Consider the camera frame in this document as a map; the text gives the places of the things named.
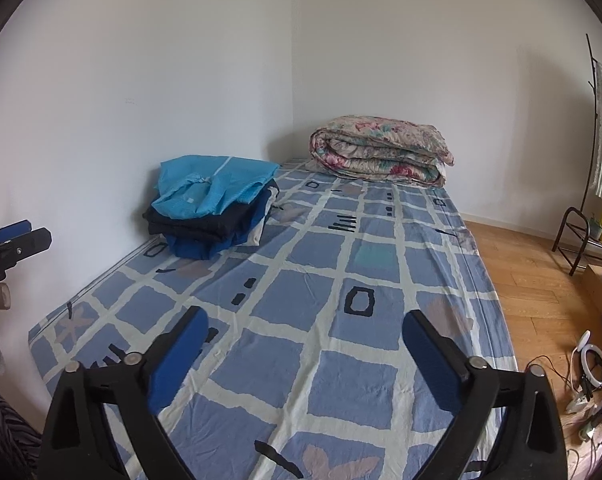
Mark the black metal rack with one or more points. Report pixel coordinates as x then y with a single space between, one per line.
576 240

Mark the beige cardboard tube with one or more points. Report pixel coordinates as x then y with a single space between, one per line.
2 296

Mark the floral folded quilt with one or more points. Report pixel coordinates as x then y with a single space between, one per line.
381 152

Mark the royal blue folded garment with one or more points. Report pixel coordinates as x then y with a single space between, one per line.
196 251

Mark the light blue garment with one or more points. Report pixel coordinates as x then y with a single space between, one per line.
206 185

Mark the zebra striped cloth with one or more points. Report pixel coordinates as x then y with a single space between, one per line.
11 440

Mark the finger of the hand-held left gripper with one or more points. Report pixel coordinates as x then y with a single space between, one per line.
11 231
31 242

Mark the blue checked bed sheet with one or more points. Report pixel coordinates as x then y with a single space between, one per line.
331 310

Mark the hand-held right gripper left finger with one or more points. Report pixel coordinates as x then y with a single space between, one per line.
176 360

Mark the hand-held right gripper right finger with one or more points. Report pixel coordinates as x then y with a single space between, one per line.
433 365

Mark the cardboard box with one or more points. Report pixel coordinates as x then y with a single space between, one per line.
598 285

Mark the dark navy folded garment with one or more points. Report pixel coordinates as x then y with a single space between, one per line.
206 227

